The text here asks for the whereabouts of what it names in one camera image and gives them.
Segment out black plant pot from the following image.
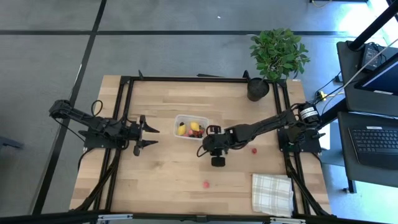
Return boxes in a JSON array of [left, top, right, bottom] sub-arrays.
[[246, 77, 271, 103]]

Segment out black computer screen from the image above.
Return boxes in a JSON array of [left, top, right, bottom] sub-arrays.
[[354, 51, 398, 96]]

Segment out dark grey desk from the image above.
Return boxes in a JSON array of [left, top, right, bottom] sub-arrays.
[[337, 111, 398, 194], [336, 40, 398, 118]]

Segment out green leafy plant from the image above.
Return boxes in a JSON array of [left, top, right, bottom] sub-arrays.
[[249, 27, 311, 82]]

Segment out plaid kitchen cloth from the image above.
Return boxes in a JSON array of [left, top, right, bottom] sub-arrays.
[[251, 173, 295, 218]]

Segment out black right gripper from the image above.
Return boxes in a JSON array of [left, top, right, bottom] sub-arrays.
[[201, 124, 239, 157]]

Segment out black pole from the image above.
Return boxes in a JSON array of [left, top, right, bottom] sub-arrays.
[[347, 0, 398, 51]]

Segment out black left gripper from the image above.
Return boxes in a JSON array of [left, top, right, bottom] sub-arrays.
[[126, 114, 160, 156]]

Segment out black keyboard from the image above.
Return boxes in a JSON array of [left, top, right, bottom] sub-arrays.
[[348, 125, 398, 170]]

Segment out black power adapter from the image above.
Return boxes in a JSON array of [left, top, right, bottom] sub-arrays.
[[361, 42, 387, 72]]

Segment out grey chair leg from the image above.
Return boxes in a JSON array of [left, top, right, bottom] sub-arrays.
[[0, 135, 25, 151]]

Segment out black aluminium table frame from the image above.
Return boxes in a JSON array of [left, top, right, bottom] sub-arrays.
[[70, 70, 335, 218]]

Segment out clear plastic tupperware container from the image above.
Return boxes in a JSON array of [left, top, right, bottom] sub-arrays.
[[174, 114, 210, 141]]

